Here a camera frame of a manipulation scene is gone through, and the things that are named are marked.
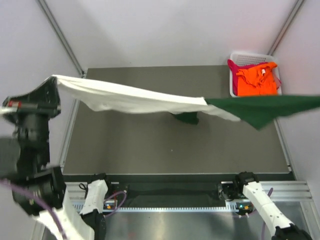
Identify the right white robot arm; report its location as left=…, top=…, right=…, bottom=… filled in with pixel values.
left=233, top=172, right=311, bottom=240

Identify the white and green t-shirt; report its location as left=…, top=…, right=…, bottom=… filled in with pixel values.
left=55, top=75, right=320, bottom=130

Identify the pink t-shirt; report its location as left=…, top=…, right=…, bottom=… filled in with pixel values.
left=227, top=59, right=281, bottom=97

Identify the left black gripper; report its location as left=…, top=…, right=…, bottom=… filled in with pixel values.
left=1, top=74, right=60, bottom=163

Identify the white plastic laundry basket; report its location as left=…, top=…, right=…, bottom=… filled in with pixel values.
left=227, top=51, right=282, bottom=98

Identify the left aluminium frame post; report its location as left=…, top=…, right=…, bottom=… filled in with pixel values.
left=35, top=0, right=85, bottom=77

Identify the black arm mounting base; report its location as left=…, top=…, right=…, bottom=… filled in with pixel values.
left=109, top=174, right=246, bottom=201

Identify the aluminium frame post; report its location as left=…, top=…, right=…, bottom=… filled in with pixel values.
left=267, top=0, right=306, bottom=56
left=35, top=0, right=85, bottom=77

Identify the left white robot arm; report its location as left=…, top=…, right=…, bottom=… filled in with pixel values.
left=0, top=75, right=114, bottom=240

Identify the grey slotted cable duct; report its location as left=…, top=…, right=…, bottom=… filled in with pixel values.
left=72, top=201, right=253, bottom=213

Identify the right aluminium frame post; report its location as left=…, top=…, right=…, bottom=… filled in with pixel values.
left=267, top=0, right=306, bottom=56

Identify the orange t-shirt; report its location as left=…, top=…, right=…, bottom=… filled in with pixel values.
left=236, top=62, right=278, bottom=97

